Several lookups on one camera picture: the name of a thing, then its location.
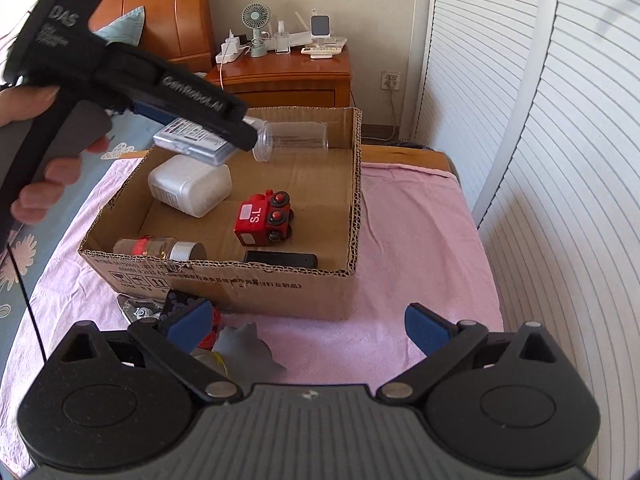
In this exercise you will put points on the pink cloth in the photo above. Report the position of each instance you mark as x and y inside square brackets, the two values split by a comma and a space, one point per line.
[425, 240]

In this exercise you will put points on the grey elephant toy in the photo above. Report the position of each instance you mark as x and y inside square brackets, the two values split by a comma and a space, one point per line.
[250, 355]

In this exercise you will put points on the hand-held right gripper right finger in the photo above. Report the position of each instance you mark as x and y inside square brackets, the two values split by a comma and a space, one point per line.
[425, 330]

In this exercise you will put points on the white device on stand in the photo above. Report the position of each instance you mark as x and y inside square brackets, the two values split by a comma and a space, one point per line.
[321, 27]

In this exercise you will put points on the large teal pillow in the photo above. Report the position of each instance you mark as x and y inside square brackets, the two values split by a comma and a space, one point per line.
[125, 27]

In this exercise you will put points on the person's left hand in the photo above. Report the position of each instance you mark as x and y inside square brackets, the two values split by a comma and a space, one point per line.
[40, 192]

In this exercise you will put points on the bottle of golden capsules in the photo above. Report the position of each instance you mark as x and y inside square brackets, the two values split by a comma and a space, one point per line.
[185, 250]

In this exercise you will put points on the clear spray bottle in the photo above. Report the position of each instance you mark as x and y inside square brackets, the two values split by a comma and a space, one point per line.
[282, 40]

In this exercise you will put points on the red toy train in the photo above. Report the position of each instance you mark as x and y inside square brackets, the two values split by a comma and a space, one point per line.
[252, 220]

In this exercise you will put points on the wooden bed headboard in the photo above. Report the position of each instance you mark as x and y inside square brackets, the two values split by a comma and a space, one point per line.
[165, 10]

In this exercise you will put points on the white louvered closet door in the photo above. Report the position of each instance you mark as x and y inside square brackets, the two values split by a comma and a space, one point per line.
[575, 210]
[480, 60]

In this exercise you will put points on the frosted white plastic container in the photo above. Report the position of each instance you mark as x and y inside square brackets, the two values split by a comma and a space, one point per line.
[190, 185]

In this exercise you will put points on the white router with antennas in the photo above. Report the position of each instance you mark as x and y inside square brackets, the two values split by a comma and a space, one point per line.
[300, 37]

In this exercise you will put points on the white remote controls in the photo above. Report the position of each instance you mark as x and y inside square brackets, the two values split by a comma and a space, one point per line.
[322, 51]

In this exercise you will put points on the brown cardboard box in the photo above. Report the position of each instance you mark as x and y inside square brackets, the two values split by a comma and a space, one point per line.
[300, 300]

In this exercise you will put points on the white power strip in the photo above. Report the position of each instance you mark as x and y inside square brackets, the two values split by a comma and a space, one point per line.
[232, 54]

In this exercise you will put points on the wooden nightstand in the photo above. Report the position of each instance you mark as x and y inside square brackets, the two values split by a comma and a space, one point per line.
[285, 75]

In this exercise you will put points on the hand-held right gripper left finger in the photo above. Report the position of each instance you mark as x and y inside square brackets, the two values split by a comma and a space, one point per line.
[192, 327]

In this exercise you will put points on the black rectangular case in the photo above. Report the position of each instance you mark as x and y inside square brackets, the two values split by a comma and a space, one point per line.
[280, 259]

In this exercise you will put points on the small green desk fan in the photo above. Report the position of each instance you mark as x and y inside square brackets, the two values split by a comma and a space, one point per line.
[256, 17]

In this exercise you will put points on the black and red patterned toy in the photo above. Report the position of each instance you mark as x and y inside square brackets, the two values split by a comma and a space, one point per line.
[207, 344]

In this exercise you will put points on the dark blue patterned cube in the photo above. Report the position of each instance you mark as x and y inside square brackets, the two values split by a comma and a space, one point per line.
[182, 302]

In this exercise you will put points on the white labelled packet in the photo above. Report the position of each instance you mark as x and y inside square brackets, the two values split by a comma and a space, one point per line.
[192, 146]

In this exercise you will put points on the wall socket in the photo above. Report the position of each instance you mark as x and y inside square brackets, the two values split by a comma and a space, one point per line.
[391, 80]

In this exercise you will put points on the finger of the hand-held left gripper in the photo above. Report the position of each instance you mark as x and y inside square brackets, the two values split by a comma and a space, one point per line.
[152, 111]
[190, 95]

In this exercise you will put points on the clear plastic cup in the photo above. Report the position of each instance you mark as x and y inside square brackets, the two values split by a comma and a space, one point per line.
[295, 142]

